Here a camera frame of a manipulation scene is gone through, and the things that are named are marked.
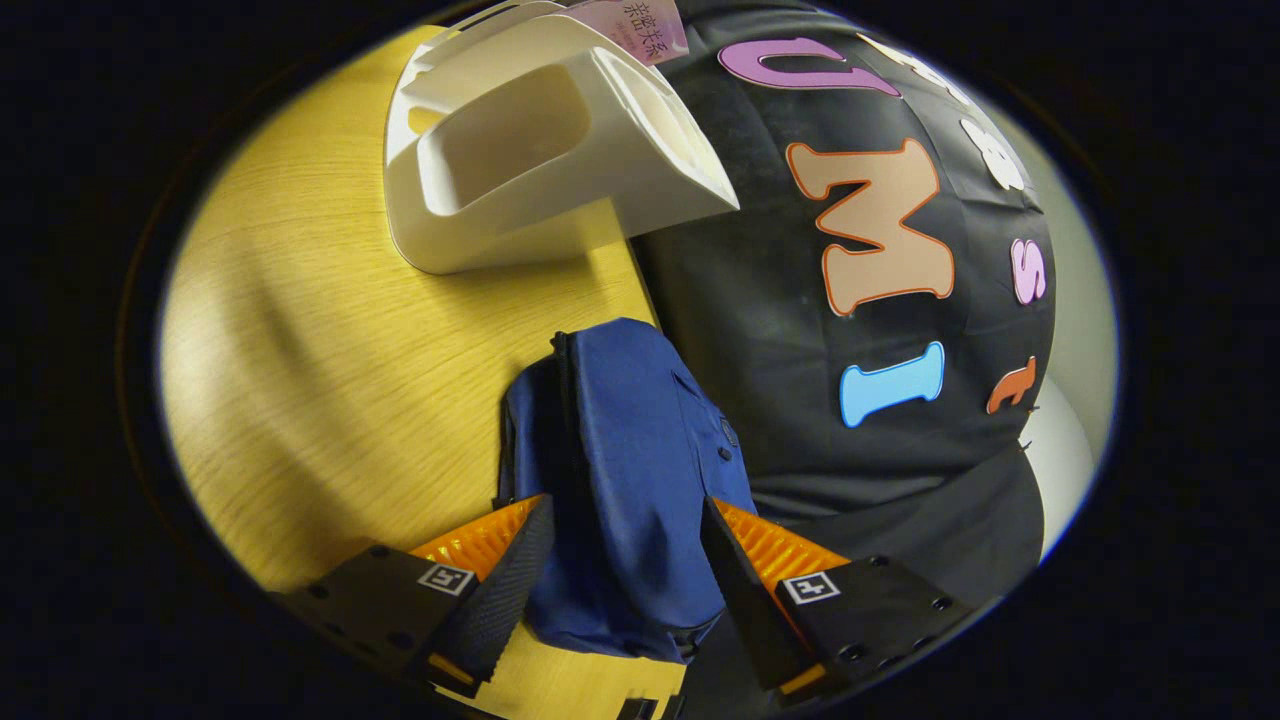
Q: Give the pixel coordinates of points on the black backdrop cloth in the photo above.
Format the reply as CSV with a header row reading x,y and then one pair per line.
x,y
760,300

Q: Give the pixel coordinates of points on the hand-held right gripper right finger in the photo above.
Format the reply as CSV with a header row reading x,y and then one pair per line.
x,y
745,610

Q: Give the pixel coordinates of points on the blue schoolbag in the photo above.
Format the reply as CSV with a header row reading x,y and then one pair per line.
x,y
630,450

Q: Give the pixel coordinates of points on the pink cover book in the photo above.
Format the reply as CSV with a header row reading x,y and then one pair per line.
x,y
640,25

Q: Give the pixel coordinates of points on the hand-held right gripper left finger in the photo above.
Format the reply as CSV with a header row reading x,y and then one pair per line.
x,y
500,610

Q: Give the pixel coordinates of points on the white plastic bookshelf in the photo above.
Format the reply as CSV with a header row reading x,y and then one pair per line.
x,y
500,150

